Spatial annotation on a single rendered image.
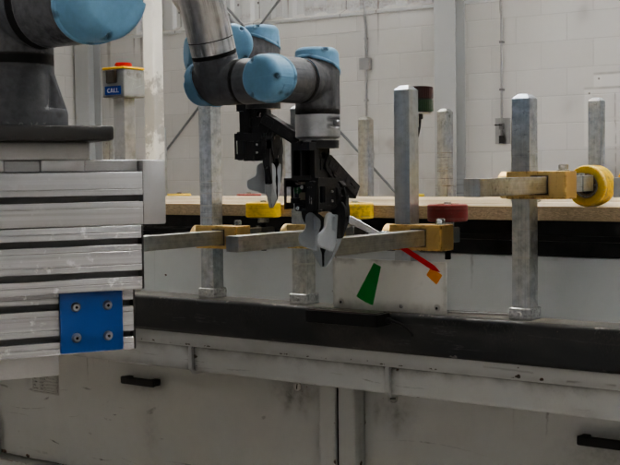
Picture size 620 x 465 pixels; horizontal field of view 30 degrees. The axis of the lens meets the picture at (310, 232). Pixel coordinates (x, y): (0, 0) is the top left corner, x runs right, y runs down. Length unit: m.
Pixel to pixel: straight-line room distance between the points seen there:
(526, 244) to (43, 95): 0.95
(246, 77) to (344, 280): 0.62
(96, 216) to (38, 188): 0.09
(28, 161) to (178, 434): 1.53
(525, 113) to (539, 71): 7.79
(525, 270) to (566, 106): 7.70
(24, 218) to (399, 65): 9.05
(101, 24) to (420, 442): 1.40
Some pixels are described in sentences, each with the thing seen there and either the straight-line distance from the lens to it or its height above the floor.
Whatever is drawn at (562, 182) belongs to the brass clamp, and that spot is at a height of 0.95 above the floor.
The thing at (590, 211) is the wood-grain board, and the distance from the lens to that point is 2.28.
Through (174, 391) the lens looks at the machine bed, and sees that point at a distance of 3.00.
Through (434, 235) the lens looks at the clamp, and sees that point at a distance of 2.21.
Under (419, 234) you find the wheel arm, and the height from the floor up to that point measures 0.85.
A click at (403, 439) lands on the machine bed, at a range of 2.61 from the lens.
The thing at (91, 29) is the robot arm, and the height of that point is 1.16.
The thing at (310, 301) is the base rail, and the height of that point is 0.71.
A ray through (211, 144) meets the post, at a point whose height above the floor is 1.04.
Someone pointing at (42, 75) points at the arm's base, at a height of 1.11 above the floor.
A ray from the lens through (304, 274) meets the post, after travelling 2.39.
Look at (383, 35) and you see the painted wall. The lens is 10.63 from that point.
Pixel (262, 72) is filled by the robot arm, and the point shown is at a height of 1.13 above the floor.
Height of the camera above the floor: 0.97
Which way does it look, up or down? 3 degrees down
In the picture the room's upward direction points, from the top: 1 degrees counter-clockwise
